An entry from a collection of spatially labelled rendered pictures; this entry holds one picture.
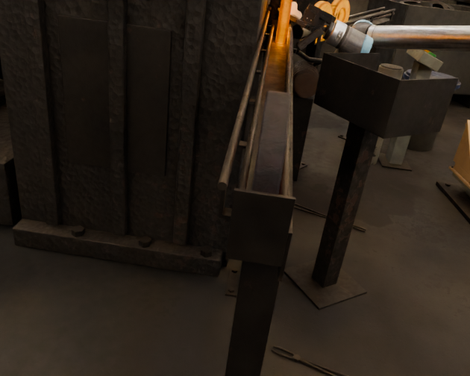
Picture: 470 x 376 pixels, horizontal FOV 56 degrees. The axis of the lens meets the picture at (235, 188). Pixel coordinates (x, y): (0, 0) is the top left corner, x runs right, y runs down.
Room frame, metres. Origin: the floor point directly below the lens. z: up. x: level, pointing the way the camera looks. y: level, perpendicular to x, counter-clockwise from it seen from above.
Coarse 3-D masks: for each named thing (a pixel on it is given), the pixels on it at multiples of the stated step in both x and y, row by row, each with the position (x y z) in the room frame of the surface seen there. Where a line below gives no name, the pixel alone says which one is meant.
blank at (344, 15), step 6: (336, 0) 2.17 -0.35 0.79; (342, 0) 2.18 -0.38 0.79; (336, 6) 2.14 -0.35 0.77; (342, 6) 2.19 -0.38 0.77; (348, 6) 2.23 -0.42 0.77; (336, 12) 2.15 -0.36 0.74; (342, 12) 2.22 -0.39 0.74; (348, 12) 2.24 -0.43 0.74; (336, 18) 2.16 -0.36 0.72; (342, 18) 2.22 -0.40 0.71
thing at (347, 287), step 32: (352, 64) 1.10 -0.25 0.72; (320, 96) 1.17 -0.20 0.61; (352, 96) 1.08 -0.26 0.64; (384, 96) 1.00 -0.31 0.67; (416, 96) 1.01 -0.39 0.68; (448, 96) 1.07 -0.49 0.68; (352, 128) 1.15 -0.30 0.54; (384, 128) 0.97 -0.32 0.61; (416, 128) 1.03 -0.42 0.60; (352, 160) 1.13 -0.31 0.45; (352, 192) 1.13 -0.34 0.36; (352, 224) 1.15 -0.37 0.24; (320, 256) 1.15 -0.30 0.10; (320, 288) 1.11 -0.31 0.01; (352, 288) 1.13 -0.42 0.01
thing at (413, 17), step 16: (384, 0) 3.88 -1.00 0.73; (400, 0) 4.38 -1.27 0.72; (416, 0) 4.42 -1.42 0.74; (400, 16) 3.58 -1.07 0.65; (416, 16) 3.54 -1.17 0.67; (432, 16) 3.57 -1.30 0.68; (448, 16) 3.60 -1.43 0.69; (464, 16) 3.63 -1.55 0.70; (384, 48) 3.68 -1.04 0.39; (400, 48) 3.53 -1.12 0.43; (400, 64) 3.54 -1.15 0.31; (448, 64) 3.63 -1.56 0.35; (464, 64) 3.66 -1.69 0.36; (464, 80) 3.67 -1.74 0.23; (464, 96) 3.82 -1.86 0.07
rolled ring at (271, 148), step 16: (272, 96) 0.55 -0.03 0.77; (288, 96) 0.55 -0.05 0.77; (272, 112) 0.51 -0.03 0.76; (288, 112) 0.52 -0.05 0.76; (272, 128) 0.49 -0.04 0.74; (288, 128) 0.50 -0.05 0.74; (272, 144) 0.48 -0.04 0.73; (256, 160) 0.47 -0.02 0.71; (272, 160) 0.47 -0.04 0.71; (256, 176) 0.47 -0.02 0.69; (272, 176) 0.47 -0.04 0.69; (272, 192) 0.46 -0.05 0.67
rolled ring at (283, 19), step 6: (282, 0) 1.57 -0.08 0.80; (288, 0) 1.57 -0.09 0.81; (282, 6) 1.56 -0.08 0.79; (288, 6) 1.56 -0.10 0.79; (282, 12) 1.55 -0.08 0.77; (288, 12) 1.55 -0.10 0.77; (282, 18) 1.55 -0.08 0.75; (288, 18) 1.55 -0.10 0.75; (282, 24) 1.55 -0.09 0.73; (288, 24) 1.55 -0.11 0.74; (282, 30) 1.56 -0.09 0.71; (276, 36) 1.63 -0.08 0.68; (282, 36) 1.57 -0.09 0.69; (276, 42) 1.61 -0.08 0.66; (282, 42) 1.60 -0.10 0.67
